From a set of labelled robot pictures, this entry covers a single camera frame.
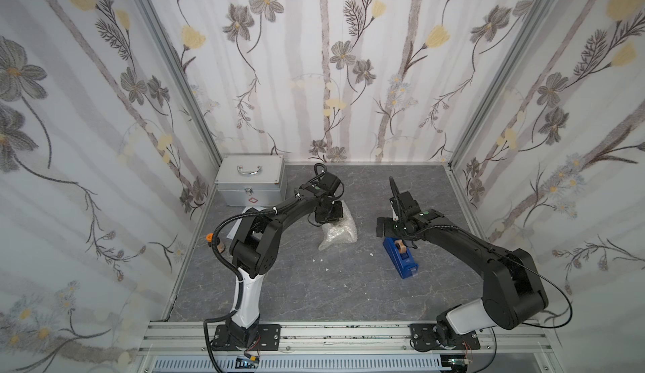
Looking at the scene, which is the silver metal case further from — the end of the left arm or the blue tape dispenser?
the blue tape dispenser

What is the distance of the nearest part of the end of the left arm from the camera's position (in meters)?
0.71

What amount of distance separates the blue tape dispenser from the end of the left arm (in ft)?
0.76

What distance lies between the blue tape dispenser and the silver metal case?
474mm

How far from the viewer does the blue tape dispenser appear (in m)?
0.85

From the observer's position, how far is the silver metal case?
38.1 inches

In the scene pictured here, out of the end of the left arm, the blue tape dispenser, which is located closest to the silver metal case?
the end of the left arm

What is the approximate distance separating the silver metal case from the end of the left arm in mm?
188
